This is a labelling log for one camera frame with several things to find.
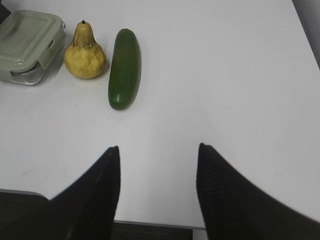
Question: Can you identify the green lidded glass container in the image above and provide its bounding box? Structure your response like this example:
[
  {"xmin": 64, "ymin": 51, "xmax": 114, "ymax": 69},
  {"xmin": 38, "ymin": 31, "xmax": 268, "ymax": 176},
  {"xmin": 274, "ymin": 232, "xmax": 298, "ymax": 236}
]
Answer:
[{"xmin": 0, "ymin": 10, "xmax": 66, "ymax": 86}]

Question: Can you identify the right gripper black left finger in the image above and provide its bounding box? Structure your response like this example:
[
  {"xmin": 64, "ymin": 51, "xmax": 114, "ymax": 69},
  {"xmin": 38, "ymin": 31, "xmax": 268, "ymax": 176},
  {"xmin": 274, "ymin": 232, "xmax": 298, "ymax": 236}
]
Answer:
[{"xmin": 0, "ymin": 146, "xmax": 120, "ymax": 240}]

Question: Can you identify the green cucumber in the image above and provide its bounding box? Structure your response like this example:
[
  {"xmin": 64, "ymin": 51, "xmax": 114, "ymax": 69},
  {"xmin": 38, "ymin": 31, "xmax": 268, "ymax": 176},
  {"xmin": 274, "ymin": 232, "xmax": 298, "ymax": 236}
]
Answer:
[{"xmin": 108, "ymin": 28, "xmax": 142, "ymax": 111}]

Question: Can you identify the yellow pear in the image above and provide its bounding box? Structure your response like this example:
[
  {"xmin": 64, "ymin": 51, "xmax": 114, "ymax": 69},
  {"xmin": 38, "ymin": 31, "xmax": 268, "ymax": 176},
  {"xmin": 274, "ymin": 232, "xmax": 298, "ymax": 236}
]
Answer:
[{"xmin": 63, "ymin": 20, "xmax": 107, "ymax": 80}]

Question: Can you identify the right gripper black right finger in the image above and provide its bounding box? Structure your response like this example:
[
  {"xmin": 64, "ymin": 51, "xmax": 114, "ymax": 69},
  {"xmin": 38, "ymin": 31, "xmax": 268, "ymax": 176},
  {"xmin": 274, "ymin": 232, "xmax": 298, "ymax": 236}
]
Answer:
[{"xmin": 196, "ymin": 143, "xmax": 320, "ymax": 240}]

